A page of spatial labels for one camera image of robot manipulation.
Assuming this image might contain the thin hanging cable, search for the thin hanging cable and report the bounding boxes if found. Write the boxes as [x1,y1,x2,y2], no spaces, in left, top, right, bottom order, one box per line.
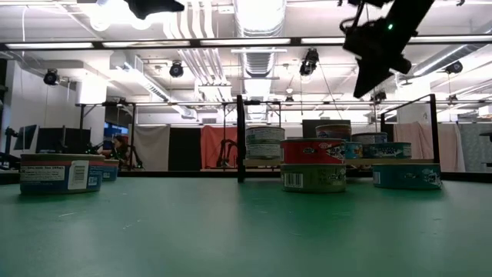
[372,95,380,140]

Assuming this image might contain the green Bumble Bee tuna can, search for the green Bumble Bee tuna can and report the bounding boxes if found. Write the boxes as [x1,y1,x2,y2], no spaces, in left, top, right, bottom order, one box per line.
[244,143,282,161]

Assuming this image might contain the person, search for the person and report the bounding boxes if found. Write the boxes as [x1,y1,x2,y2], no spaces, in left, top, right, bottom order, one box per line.
[98,134,131,161]

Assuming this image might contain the black background rack frame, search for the black background rack frame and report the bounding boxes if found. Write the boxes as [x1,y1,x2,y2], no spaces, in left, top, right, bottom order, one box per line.
[76,100,138,162]

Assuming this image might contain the teal tuna can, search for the teal tuna can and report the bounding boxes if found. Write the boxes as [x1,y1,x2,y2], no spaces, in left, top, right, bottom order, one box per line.
[371,162,443,191]

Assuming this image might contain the blue lit screen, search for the blue lit screen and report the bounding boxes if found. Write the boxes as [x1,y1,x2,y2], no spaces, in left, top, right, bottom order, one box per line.
[103,122,128,136]

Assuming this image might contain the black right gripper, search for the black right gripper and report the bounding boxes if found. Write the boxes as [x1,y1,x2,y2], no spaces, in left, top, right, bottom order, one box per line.
[340,17,413,99]

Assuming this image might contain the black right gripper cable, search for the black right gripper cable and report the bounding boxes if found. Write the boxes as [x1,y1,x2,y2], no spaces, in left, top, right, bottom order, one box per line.
[339,0,370,34]

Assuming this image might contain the grey patterned curtain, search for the grey patterned curtain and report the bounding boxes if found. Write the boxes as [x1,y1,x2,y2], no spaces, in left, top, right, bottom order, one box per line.
[457,122,492,173]

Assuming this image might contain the white ceiling duct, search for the white ceiling duct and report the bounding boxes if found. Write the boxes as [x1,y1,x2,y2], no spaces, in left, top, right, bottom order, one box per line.
[232,0,288,78]

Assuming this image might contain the black partition panel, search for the black partition panel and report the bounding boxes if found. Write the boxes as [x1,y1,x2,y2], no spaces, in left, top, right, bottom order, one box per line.
[168,126,203,172]

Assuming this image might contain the white curtain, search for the white curtain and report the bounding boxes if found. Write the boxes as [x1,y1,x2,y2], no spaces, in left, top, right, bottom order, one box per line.
[132,123,171,172]

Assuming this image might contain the large green tuna can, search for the large green tuna can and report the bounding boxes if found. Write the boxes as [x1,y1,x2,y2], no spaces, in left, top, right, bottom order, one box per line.
[244,125,286,145]

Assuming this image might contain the beige curtain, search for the beige curtain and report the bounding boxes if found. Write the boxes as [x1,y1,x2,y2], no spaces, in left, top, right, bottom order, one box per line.
[392,122,467,173]

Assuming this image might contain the wide black panel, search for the wide black panel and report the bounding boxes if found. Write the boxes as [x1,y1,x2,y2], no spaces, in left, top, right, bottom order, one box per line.
[302,118,352,140]

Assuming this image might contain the green table mat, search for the green table mat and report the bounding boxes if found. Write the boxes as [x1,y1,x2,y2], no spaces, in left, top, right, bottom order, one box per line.
[0,175,492,277]

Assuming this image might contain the blue red tuna can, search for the blue red tuna can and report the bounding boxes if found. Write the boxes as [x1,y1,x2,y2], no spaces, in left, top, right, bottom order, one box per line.
[101,159,121,182]
[18,152,105,195]

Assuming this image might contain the orange curtain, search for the orange curtain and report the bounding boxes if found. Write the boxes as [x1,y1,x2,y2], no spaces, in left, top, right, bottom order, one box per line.
[201,125,238,170]

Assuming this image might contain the silver lid tuna can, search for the silver lid tuna can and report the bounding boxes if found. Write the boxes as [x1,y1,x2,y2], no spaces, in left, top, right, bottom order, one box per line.
[363,142,413,160]

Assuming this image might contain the tilted computer monitor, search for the tilted computer monitor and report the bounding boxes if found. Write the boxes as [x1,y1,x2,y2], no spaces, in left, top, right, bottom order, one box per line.
[13,123,39,151]

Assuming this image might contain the background robot with green lights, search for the background robot with green lights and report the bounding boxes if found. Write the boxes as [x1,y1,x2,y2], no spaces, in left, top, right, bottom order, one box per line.
[115,145,145,170]

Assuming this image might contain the black metal shelf frame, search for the black metal shelf frame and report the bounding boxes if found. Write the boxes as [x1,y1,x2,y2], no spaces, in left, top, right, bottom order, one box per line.
[235,93,442,184]

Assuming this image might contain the black table frame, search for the black table frame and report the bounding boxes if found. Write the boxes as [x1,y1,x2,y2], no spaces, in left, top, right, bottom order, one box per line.
[0,152,492,184]

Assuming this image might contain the large silver lid can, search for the large silver lid can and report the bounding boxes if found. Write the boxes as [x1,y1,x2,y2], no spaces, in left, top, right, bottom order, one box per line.
[351,132,389,145]

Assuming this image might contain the black monitor back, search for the black monitor back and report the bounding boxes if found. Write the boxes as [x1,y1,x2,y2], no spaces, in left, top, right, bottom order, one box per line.
[36,126,92,155]

